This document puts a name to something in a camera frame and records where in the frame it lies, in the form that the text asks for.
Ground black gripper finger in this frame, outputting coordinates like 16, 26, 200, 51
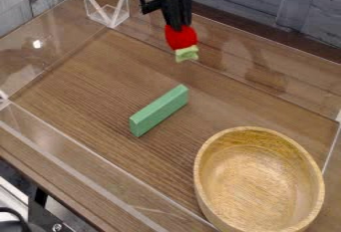
162, 0, 182, 32
179, 0, 192, 26

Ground red plush strawberry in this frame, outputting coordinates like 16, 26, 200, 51
166, 25, 198, 63

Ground green rectangular block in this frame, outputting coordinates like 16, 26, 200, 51
130, 85, 189, 137

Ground wooden bowl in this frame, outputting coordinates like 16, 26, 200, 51
193, 126, 325, 232

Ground clear acrylic corner bracket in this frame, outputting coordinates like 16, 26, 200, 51
85, 0, 130, 29

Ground black table leg mount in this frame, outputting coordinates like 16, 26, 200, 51
0, 187, 75, 232

